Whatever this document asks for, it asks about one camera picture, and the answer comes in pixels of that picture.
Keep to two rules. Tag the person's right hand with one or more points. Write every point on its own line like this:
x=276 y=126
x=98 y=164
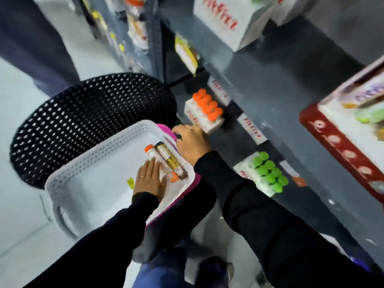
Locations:
x=193 y=143

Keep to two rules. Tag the person's left hand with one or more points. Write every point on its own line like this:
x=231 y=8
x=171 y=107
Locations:
x=148 y=181

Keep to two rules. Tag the person's left little finger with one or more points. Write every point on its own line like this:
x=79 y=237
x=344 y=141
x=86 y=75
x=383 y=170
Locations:
x=138 y=176

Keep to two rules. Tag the person's right fingers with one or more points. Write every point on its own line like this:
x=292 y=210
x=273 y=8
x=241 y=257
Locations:
x=180 y=130

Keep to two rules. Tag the person's left thumb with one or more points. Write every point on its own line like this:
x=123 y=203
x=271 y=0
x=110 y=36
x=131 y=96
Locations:
x=163 y=188

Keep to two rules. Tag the person's left middle finger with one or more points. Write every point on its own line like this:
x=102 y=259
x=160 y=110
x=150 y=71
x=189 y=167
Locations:
x=151 y=167

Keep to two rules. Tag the black capped tube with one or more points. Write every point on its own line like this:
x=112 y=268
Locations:
x=178 y=136

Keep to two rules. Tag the white tube with orange cap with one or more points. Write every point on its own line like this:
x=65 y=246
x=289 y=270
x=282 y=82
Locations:
x=149 y=149

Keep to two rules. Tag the person's left forearm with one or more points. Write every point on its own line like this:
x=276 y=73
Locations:
x=105 y=245

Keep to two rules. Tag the person's right forearm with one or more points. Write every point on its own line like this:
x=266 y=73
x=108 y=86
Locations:
x=270 y=230

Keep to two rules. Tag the small yellow green item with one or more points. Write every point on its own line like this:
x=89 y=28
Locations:
x=130 y=183

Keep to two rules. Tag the pink plastic basket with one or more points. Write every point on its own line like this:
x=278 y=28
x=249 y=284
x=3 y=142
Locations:
x=166 y=130

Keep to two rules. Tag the brown gold tube black cap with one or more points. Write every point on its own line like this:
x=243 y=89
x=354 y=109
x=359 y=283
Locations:
x=171 y=160

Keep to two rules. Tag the box of orange capped tubes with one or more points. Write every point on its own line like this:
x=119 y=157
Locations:
x=204 y=112

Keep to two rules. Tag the person's black top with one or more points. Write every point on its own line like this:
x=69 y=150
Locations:
x=180 y=218

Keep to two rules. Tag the white perforated plastic basket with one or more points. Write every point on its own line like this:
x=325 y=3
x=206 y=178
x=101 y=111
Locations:
x=99 y=176

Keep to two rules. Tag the white shelf label red print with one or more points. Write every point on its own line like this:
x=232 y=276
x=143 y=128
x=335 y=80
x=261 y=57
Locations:
x=219 y=90
x=252 y=129

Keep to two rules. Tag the yellow snack packet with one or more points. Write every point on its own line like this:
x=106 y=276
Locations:
x=186 y=53

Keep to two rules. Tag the person's blue trousers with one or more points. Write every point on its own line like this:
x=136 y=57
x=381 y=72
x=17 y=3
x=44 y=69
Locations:
x=165 y=269

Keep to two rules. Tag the black perforated plastic basket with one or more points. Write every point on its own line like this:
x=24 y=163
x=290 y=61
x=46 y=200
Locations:
x=75 y=116

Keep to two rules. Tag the box of green capped tubes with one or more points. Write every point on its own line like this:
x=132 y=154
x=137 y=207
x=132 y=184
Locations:
x=265 y=175

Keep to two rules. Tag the person's dark shoe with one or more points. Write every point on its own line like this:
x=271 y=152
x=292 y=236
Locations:
x=213 y=274

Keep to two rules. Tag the grey metal shelf rack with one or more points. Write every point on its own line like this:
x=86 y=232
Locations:
x=276 y=86

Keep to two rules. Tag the orange white packets group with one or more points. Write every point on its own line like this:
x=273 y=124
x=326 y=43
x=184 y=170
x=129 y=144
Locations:
x=138 y=23

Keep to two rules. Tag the large white box red print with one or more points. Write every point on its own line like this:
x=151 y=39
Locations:
x=228 y=20

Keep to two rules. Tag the white orange shelf label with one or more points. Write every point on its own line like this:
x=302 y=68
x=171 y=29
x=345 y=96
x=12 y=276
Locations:
x=292 y=173

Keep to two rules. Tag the red display carton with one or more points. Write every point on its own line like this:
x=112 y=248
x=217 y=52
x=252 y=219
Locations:
x=336 y=143

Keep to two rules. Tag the purple print packet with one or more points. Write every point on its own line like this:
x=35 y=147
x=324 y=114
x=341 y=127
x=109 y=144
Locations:
x=366 y=94

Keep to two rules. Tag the green packet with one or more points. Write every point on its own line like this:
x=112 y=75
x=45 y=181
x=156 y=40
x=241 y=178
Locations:
x=370 y=115

